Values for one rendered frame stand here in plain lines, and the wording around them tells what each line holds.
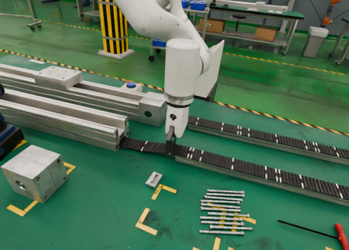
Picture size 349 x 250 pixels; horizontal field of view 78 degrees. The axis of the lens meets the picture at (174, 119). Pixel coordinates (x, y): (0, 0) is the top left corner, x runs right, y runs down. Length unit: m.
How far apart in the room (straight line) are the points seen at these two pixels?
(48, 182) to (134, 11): 0.48
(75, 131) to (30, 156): 0.18
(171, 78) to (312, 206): 0.53
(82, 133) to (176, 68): 0.41
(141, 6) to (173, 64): 0.16
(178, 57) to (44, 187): 0.47
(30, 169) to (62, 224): 0.15
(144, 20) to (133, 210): 0.48
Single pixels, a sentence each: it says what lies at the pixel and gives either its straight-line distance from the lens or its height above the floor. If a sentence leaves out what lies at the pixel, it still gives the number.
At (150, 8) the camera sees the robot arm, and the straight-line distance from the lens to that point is 0.58.
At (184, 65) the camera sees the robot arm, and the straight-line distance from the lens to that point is 0.52.
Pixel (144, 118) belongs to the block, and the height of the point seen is 0.80.
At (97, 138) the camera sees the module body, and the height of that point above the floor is 0.82.
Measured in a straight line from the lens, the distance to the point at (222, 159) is 0.71.
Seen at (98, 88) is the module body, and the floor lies 0.86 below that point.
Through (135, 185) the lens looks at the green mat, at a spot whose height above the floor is 0.78.
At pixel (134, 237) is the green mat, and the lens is 0.58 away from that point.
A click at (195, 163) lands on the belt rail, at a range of 0.71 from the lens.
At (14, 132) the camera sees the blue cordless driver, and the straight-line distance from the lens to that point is 0.88.
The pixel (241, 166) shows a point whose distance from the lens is 0.71.
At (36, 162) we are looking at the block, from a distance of 0.65.
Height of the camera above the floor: 1.29
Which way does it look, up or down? 34 degrees down
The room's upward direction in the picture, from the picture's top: 5 degrees clockwise
